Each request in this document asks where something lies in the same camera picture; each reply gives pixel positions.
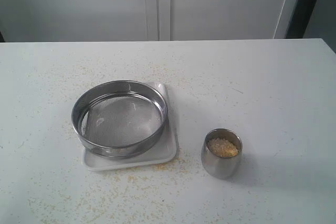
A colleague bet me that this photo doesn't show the white cabinet with doors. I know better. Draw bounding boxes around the white cabinet with doors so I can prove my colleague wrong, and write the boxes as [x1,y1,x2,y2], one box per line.
[1,0,297,42]

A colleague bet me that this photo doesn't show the white square plastic tray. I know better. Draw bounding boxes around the white square plastic tray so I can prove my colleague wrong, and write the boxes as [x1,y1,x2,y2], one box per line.
[82,82,178,172]

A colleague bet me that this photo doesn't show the round steel mesh sieve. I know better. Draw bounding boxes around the round steel mesh sieve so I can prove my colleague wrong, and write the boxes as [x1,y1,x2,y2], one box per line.
[71,80,169,160]

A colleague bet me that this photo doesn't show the stainless steel cup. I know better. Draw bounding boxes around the stainless steel cup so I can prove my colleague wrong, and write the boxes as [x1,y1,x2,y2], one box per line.
[201,128,243,179]

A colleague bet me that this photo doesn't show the yellow granular grain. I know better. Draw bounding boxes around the yellow granular grain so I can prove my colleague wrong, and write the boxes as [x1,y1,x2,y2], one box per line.
[207,138,238,158]

